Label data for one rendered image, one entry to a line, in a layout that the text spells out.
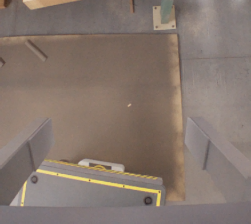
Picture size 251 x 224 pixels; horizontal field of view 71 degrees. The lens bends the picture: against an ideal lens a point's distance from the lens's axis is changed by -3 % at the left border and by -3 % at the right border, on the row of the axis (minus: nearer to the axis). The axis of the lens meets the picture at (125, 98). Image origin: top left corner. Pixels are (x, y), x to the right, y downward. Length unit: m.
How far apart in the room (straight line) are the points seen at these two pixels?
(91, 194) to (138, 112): 0.55
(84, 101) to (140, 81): 0.40
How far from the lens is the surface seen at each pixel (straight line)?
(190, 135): 0.17
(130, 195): 0.91
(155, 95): 1.18
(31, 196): 1.07
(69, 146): 1.28
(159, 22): 1.35
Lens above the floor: 1.18
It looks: 80 degrees down
